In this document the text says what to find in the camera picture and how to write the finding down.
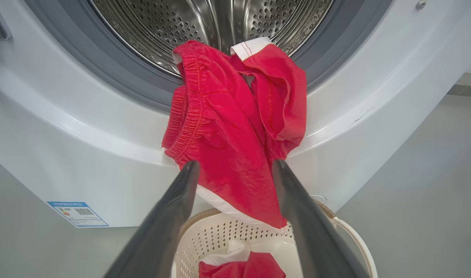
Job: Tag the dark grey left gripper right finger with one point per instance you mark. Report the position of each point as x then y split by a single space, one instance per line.
316 243

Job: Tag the red shorts with white trim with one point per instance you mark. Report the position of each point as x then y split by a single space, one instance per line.
227 146

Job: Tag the blue energy label sticker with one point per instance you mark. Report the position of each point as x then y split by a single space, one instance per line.
79 214

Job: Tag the cream perforated laundry basket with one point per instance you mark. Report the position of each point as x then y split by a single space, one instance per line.
220 239

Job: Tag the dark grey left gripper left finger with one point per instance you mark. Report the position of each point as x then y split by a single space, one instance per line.
158 243

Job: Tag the red shirt with white trim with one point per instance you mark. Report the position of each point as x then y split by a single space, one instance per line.
258 268

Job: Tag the grey rubber door gasket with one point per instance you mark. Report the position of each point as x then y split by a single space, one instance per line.
104 65

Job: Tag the white washing machine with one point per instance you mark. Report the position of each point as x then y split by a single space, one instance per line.
65 146

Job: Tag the steel washing machine drum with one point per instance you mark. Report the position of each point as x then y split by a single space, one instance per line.
162 27

